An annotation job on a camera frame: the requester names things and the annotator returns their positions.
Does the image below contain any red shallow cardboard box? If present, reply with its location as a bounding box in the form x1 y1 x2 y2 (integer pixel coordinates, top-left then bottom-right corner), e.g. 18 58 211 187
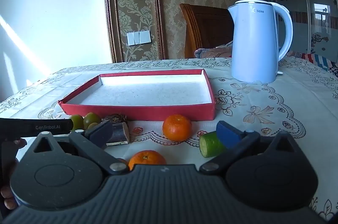
57 69 216 121

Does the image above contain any brown wall panel frame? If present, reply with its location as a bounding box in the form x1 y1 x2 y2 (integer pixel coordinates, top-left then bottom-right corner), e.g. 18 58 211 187
103 0 166 63

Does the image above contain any white wall light switch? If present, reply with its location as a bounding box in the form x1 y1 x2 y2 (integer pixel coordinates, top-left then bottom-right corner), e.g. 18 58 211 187
127 31 151 46

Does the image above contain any green tomato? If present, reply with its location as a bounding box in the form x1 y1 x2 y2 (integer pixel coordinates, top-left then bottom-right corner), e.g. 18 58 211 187
83 112 102 127
70 115 84 132

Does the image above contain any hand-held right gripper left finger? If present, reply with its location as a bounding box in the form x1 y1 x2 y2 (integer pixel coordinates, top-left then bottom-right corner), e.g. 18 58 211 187
33 121 130 175

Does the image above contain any green cucumber piece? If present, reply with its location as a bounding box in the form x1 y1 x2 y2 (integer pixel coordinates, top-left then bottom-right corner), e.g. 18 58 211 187
199 131 227 158

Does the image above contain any striped cloth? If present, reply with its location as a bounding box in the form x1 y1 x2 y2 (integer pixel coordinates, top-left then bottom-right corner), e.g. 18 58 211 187
286 52 338 72

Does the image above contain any dark hairy root piece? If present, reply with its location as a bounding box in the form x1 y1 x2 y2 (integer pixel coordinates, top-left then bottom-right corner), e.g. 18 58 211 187
102 113 128 124

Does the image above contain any orange mandarin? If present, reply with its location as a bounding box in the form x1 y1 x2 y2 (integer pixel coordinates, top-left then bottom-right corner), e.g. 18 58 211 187
162 114 193 142
128 150 167 171

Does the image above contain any person's left hand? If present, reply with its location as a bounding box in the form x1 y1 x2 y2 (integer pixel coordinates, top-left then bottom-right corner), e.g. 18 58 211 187
0 137 27 211

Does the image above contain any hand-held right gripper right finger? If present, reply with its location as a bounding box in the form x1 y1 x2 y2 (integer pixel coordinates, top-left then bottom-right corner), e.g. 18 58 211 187
199 121 301 177

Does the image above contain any white electric kettle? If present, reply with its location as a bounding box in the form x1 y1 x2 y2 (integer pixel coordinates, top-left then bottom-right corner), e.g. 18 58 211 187
228 0 293 84

